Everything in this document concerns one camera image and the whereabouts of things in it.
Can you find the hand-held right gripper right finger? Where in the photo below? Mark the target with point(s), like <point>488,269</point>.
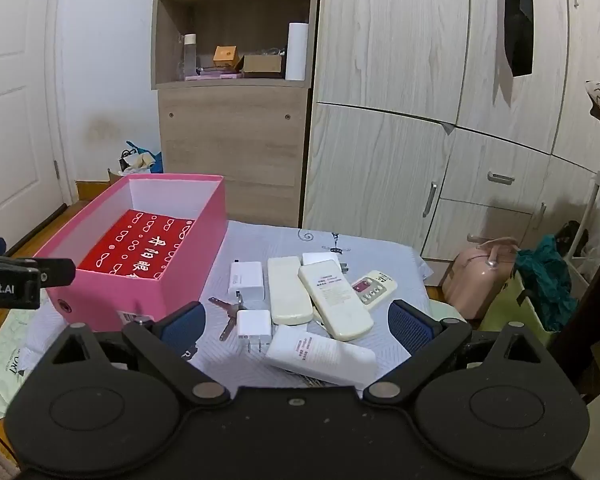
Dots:
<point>410,326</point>

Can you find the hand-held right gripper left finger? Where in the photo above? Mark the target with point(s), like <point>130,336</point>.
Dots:
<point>184,326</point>

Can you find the metal keys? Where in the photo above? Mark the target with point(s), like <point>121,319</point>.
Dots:
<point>225,310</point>

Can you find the pink cardboard box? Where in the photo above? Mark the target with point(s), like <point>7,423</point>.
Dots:
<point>190,280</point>

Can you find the cream remote with screen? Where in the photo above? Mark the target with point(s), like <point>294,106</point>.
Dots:
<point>377,287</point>

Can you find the small white pronged charger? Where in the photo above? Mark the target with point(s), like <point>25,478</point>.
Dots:
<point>253,322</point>

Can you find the cream labelled remote control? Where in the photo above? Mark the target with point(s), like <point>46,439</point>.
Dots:
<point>337,305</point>

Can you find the large white charger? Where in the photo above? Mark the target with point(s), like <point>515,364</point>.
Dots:
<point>246,281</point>

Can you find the white labelled remote control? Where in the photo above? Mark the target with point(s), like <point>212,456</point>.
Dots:
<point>320,357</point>

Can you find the off-white remote control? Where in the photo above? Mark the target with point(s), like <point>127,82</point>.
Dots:
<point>287,290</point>

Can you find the white rounded charger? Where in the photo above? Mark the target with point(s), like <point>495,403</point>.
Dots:
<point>320,258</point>

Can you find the red printed pouch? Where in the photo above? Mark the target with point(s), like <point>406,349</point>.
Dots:
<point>140,245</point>

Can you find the green bag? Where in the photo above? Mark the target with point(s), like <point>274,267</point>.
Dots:
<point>510,310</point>

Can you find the large floor cardboard box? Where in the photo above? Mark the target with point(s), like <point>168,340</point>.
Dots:
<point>115,177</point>

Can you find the white patterned sheet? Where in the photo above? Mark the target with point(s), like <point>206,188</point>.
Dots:
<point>275,240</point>

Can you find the white door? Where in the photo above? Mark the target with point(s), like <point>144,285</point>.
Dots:
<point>15,110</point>

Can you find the teal cloth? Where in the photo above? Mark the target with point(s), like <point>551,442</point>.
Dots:
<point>545,280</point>

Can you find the blue plastic bag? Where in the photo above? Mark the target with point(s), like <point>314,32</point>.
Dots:
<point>152,152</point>

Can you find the wooden shelf cabinet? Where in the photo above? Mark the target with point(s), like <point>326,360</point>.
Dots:
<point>230,150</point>

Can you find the black bag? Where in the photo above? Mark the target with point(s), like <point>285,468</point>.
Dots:
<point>572,240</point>

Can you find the light wood wardrobe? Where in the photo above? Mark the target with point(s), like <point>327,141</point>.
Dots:
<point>390,110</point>

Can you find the white rack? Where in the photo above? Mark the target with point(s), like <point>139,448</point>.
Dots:
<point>592,200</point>

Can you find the pink flat books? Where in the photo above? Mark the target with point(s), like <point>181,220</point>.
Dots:
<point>212,76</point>

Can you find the clear bottle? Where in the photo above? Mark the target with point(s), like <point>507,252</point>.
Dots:
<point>190,57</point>

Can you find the brown cardboard box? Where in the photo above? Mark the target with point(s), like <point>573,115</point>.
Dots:
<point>262,66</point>

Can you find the small orange box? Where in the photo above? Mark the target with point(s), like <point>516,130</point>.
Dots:
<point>225,56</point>

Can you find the white paper roll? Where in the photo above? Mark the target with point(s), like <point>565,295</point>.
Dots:
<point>297,52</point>

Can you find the black hanging garment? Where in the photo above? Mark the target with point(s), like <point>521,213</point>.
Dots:
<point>520,20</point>

